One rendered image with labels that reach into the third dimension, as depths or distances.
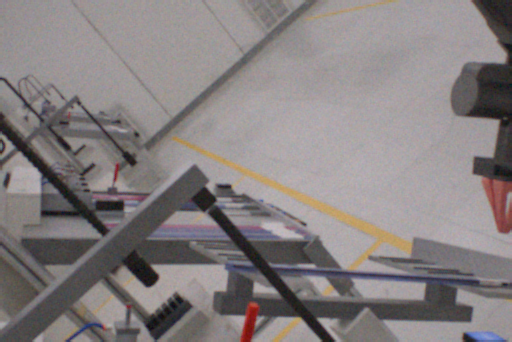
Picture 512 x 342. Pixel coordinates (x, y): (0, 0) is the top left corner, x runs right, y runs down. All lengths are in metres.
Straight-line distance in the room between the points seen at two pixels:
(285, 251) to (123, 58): 6.68
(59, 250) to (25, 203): 0.22
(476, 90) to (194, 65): 7.52
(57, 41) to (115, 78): 0.76
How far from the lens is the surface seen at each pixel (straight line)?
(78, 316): 1.56
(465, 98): 0.91
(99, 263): 0.41
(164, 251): 1.57
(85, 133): 5.08
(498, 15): 0.90
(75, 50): 8.16
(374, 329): 1.14
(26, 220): 1.73
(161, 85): 8.26
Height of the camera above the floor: 1.44
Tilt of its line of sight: 20 degrees down
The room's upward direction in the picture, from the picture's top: 41 degrees counter-clockwise
